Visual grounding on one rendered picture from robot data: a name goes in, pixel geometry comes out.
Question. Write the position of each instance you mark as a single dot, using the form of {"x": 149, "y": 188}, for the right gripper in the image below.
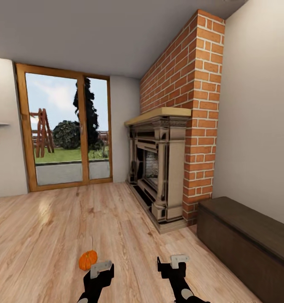
{"x": 168, "y": 273}

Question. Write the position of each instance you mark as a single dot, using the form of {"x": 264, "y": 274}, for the countertop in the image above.
{"x": 162, "y": 111}

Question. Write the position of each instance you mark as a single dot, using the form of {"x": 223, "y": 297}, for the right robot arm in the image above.
{"x": 176, "y": 272}

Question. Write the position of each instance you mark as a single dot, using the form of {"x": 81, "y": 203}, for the cabinet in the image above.
{"x": 249, "y": 243}

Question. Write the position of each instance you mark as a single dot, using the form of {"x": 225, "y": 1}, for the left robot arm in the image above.
{"x": 99, "y": 276}

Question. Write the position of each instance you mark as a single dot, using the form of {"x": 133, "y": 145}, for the door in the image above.
{"x": 66, "y": 127}

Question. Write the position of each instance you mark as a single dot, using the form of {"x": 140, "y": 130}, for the pumpkin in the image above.
{"x": 89, "y": 258}

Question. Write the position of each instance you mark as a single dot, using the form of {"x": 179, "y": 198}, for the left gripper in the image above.
{"x": 103, "y": 279}

